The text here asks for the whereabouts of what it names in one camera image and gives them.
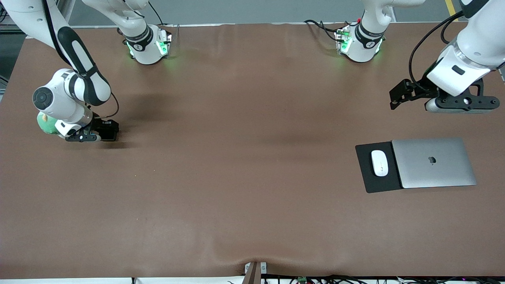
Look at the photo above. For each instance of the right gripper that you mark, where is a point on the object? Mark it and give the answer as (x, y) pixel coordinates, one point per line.
(103, 127)

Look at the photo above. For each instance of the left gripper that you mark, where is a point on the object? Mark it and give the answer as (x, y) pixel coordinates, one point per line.
(419, 92)

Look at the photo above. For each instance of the black phone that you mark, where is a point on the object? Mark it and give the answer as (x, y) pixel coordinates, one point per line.
(111, 132)

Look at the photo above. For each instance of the white computer mouse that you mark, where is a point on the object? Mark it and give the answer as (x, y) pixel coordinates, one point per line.
(379, 163)

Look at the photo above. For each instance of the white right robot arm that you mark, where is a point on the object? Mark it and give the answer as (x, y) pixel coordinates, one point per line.
(59, 102)

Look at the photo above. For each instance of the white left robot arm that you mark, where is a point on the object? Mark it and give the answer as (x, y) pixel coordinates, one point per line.
(369, 43)

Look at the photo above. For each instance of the black mouse pad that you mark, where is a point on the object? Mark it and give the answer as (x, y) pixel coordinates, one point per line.
(363, 169)

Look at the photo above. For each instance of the green dinosaur plush toy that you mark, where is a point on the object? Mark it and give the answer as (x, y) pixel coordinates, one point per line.
(44, 125)

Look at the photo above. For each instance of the silver laptop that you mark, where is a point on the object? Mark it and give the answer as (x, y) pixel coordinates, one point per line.
(434, 173)

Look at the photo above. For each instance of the brown table cover mat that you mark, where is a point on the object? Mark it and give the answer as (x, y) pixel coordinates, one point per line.
(197, 197)

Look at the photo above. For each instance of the metal table clamp bracket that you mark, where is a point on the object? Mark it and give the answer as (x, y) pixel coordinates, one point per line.
(252, 274)

